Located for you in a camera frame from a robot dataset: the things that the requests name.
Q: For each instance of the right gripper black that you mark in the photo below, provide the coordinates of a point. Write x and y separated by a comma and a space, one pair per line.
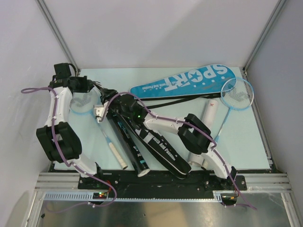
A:
110, 110

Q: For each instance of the blue racket bag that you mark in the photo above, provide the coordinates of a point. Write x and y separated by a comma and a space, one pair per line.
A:
205, 81

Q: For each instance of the white shuttlecock tube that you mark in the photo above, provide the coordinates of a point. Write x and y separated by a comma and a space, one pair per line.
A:
208, 120

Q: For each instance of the black shuttlecock tube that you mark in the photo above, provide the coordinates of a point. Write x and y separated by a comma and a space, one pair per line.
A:
134, 155

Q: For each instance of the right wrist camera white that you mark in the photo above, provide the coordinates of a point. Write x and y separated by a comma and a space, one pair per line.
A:
100, 112

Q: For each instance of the black racket bag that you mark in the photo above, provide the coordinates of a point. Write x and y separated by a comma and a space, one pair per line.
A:
133, 116

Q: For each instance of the aluminium frame post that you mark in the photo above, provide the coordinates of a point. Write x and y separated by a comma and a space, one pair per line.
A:
57, 33
274, 16

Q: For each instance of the blue racket left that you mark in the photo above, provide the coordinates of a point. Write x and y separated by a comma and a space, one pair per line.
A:
96, 143

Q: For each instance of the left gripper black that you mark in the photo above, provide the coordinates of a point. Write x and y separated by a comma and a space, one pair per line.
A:
87, 84

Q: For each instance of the blue racket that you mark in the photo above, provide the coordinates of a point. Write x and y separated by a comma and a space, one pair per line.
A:
237, 95
96, 143

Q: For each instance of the left aluminium frame post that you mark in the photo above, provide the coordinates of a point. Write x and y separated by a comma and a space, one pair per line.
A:
57, 33

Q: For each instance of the blue racket right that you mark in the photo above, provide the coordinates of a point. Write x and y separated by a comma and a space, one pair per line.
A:
237, 95

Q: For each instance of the right aluminium frame post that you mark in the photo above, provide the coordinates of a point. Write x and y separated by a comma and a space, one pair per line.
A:
274, 16

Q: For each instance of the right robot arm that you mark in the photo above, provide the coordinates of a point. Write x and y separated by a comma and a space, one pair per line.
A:
195, 136

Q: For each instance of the white cable duct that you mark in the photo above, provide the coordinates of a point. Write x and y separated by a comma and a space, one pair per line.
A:
98, 196

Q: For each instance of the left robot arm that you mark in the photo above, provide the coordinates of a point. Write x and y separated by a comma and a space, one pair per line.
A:
57, 138

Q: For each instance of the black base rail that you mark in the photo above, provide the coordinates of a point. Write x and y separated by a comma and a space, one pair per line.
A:
159, 181

